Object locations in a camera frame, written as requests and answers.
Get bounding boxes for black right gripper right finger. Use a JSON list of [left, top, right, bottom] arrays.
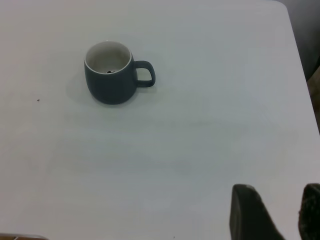
[[298, 183, 320, 240]]

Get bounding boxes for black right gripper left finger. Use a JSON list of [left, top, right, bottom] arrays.
[[229, 183, 286, 240]]

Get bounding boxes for dark grey ceramic mug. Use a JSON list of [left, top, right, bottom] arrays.
[[83, 40, 157, 106]]

